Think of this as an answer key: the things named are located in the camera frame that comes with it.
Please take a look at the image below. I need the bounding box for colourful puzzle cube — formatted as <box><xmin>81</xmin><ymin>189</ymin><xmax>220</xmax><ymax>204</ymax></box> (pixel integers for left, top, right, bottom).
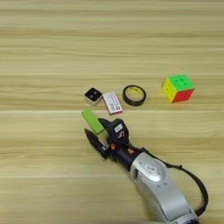
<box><xmin>161</xmin><ymin>73</ymin><xmax>196</xmax><ymax>104</ymax></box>

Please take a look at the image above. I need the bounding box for white red printed eraser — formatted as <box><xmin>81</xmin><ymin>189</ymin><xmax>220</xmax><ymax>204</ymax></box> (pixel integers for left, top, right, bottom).
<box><xmin>101</xmin><ymin>91</ymin><xmax>123</xmax><ymax>116</ymax></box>

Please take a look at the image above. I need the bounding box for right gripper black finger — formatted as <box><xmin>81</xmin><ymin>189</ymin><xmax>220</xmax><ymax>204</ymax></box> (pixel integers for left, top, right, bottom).
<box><xmin>84</xmin><ymin>128</ymin><xmax>111</xmax><ymax>160</ymax></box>
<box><xmin>97</xmin><ymin>117</ymin><xmax>113</xmax><ymax>130</ymax></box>

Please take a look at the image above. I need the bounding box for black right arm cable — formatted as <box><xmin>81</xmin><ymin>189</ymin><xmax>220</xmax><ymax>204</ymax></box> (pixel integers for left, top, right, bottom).
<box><xmin>142</xmin><ymin>146</ymin><xmax>210</xmax><ymax>218</ymax></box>

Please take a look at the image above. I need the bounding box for green rectangular block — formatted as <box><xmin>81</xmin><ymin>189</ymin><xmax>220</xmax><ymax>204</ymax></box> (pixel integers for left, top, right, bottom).
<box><xmin>80</xmin><ymin>108</ymin><xmax>106</xmax><ymax>136</ymax></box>

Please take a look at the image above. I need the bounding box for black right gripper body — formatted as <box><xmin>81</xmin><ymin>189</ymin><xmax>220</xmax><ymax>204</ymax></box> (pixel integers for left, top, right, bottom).
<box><xmin>106</xmin><ymin>136</ymin><xmax>144</xmax><ymax>172</ymax></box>

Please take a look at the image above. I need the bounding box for black tape roll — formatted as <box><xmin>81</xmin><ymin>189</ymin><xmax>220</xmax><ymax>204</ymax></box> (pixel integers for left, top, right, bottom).
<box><xmin>122</xmin><ymin>84</ymin><xmax>148</xmax><ymax>108</ymax></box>

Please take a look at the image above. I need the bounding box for small black cube white base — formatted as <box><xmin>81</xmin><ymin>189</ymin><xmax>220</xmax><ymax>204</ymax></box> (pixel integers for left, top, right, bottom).
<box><xmin>83</xmin><ymin>87</ymin><xmax>104</xmax><ymax>107</ymax></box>

